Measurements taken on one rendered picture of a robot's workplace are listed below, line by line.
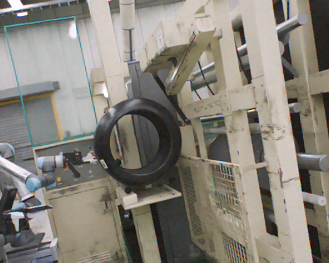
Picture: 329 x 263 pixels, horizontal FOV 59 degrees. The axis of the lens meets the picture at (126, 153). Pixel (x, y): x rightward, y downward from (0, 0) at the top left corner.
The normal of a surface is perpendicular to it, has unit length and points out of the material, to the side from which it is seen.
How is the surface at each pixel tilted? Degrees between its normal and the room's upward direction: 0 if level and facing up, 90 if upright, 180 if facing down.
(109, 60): 90
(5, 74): 90
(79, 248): 90
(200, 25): 72
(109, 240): 90
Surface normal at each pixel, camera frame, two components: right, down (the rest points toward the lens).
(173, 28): 0.16, 0.05
